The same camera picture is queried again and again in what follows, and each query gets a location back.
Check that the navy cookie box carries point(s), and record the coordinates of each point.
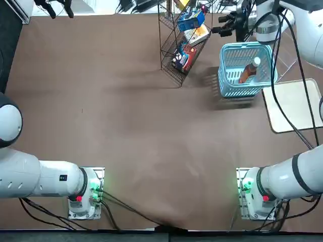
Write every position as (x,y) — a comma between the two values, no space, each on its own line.
(179,60)

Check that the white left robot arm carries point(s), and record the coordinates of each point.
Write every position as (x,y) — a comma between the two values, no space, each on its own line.
(50,179)

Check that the amber tea bottle white cap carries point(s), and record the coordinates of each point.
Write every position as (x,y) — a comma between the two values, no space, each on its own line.
(248,71)

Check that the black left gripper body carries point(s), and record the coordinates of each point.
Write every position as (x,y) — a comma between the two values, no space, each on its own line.
(40,2)

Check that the yellow cracker box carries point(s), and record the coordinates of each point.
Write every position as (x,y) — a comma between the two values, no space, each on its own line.
(199,32)

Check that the aluminium frame post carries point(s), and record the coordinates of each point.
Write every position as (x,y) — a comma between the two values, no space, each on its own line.
(22,11)

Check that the red and white snack box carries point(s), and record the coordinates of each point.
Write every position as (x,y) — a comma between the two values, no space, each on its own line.
(191,54)

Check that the blue Oreo cookie box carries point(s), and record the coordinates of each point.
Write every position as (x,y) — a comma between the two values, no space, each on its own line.
(189,24)

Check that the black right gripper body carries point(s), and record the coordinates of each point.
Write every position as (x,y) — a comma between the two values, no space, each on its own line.
(243,20)

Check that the clear acrylic beverage shelf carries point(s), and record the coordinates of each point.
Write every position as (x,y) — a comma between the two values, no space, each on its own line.
(286,58)

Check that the light blue plastic basket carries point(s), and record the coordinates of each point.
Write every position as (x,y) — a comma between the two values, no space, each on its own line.
(246,46)

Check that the cream plastic tray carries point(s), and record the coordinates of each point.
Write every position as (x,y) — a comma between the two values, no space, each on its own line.
(287,108)

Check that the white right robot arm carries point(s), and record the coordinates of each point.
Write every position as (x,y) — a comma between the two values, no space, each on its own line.
(282,179)

